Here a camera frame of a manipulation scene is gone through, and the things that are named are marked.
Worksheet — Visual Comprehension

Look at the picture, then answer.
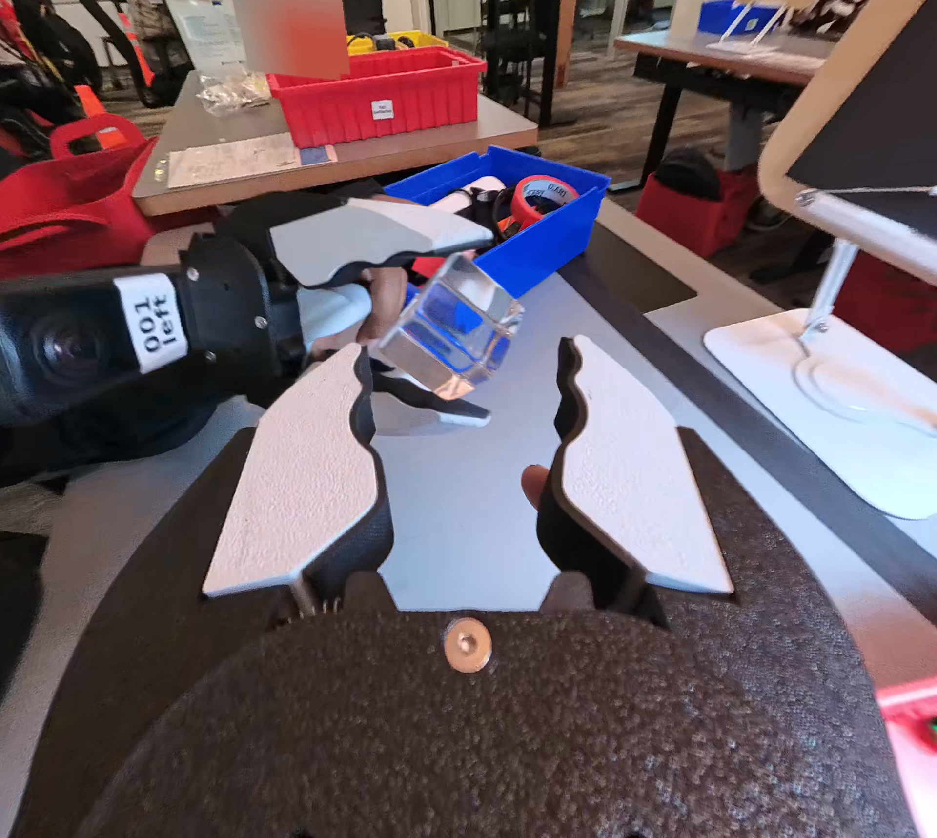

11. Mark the white object in bin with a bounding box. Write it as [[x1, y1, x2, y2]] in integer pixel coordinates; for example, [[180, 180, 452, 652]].
[[428, 175, 508, 216]]

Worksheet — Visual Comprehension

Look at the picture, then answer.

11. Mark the black office chair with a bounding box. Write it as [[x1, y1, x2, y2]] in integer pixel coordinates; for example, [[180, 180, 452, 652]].
[[338, 0, 387, 38]]

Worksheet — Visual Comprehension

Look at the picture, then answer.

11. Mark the wooden table with black legs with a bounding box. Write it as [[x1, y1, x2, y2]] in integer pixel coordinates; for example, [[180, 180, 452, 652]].
[[612, 28, 836, 195]]

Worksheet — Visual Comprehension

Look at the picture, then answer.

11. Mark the large red plastic bin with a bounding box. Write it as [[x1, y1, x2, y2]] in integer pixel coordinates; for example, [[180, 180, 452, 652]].
[[265, 45, 489, 151]]

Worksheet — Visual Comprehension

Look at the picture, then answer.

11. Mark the red bag with black top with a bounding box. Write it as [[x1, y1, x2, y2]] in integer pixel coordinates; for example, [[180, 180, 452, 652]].
[[634, 148, 761, 259]]

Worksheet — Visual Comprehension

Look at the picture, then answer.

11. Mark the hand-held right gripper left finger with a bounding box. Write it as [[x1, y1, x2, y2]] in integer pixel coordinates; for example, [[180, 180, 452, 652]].
[[201, 342, 396, 613]]

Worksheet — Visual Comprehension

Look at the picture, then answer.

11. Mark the person's left forearm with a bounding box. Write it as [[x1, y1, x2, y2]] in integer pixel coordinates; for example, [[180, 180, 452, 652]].
[[0, 399, 222, 489]]

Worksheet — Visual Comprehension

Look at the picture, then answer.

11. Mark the small blue bin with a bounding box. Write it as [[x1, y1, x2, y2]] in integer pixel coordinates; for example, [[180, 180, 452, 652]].
[[697, 0, 789, 40]]

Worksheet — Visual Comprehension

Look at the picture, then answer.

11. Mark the black standing desk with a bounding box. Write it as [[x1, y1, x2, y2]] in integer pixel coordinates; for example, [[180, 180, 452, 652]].
[[442, 0, 624, 129]]

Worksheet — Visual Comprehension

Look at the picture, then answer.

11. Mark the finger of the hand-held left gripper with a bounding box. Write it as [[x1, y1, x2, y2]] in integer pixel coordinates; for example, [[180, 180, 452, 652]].
[[269, 197, 496, 290], [369, 368, 493, 429]]

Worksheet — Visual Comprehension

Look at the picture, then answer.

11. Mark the red tote bag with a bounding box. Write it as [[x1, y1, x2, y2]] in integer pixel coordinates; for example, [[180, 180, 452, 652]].
[[0, 112, 218, 259]]

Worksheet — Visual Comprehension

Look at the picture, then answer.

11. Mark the yellow plastic bin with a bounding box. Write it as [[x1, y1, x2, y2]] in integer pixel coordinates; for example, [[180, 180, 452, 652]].
[[346, 30, 449, 59]]

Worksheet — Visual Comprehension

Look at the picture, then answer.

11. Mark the clear acrylic cube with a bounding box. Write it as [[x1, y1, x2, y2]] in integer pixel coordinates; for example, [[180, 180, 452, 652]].
[[376, 251, 526, 402]]

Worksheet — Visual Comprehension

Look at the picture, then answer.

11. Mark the black backpack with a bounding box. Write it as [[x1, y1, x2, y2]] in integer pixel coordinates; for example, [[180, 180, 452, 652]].
[[0, 0, 105, 115]]

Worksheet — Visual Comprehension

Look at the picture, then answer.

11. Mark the person's left hand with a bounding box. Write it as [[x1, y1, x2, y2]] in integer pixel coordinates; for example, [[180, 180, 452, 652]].
[[356, 266, 408, 345]]

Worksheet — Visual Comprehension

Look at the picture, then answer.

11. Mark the clear plastic bag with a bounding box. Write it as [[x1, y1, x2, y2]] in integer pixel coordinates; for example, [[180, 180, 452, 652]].
[[195, 67, 274, 117]]

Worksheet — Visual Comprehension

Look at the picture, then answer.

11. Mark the orange tape roll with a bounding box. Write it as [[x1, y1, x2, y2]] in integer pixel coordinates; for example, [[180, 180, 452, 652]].
[[510, 174, 581, 233]]

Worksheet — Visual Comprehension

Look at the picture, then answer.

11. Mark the white paper sheet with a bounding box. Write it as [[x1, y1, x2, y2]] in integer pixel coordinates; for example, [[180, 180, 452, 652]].
[[166, 133, 303, 190]]

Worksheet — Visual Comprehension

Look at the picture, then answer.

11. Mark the large blue plastic bin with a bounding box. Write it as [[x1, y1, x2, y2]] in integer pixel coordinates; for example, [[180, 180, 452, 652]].
[[382, 144, 613, 299]]

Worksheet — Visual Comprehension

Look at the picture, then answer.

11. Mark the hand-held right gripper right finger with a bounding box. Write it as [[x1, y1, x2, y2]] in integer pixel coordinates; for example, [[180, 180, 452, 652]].
[[536, 334, 735, 615]]

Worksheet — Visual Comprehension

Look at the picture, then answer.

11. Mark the white panel stand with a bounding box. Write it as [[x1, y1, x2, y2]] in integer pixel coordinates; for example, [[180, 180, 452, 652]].
[[703, 189, 937, 521]]

